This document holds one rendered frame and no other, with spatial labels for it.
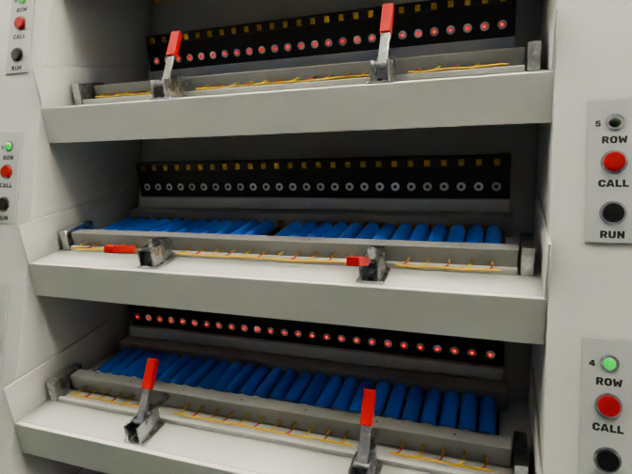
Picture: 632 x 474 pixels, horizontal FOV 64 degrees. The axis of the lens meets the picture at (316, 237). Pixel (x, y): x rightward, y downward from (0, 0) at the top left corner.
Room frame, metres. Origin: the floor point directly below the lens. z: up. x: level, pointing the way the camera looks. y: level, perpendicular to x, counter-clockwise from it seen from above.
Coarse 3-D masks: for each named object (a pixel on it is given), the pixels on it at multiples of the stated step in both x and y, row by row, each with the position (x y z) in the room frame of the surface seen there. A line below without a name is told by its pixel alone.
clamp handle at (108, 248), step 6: (150, 240) 0.59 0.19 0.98; (108, 246) 0.53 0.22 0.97; (114, 246) 0.53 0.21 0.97; (120, 246) 0.54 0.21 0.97; (126, 246) 0.54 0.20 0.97; (132, 246) 0.55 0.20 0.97; (150, 246) 0.59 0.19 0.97; (108, 252) 0.53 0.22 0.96; (114, 252) 0.53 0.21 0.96; (120, 252) 0.54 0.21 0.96; (126, 252) 0.55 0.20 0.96; (132, 252) 0.55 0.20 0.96
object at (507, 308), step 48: (48, 240) 0.67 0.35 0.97; (528, 240) 0.49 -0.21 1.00; (48, 288) 0.65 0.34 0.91; (96, 288) 0.62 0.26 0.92; (144, 288) 0.59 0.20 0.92; (192, 288) 0.56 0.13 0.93; (240, 288) 0.54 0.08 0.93; (288, 288) 0.52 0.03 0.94; (336, 288) 0.50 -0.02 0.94; (384, 288) 0.48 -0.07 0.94; (432, 288) 0.47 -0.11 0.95; (480, 288) 0.47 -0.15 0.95; (528, 288) 0.46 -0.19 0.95; (480, 336) 0.47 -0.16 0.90; (528, 336) 0.45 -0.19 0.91
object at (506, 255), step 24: (72, 240) 0.68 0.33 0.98; (96, 240) 0.66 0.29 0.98; (120, 240) 0.65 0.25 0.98; (144, 240) 0.64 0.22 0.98; (192, 240) 0.61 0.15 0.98; (216, 240) 0.60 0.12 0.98; (240, 240) 0.59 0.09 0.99; (264, 240) 0.58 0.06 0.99; (288, 240) 0.57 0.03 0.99; (312, 240) 0.56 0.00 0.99; (336, 240) 0.55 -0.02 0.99; (360, 240) 0.55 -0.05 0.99; (384, 240) 0.54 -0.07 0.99; (480, 264) 0.50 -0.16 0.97; (504, 264) 0.49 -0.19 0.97
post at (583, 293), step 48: (576, 0) 0.43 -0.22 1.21; (624, 0) 0.42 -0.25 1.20; (576, 48) 0.43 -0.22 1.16; (624, 48) 0.42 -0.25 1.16; (576, 96) 0.43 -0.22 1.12; (624, 96) 0.41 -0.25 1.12; (576, 144) 0.43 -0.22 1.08; (576, 192) 0.43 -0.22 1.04; (576, 240) 0.43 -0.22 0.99; (576, 288) 0.43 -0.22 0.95; (624, 288) 0.41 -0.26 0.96; (576, 336) 0.43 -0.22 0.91; (624, 336) 0.41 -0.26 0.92; (576, 384) 0.43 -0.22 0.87; (576, 432) 0.43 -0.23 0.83
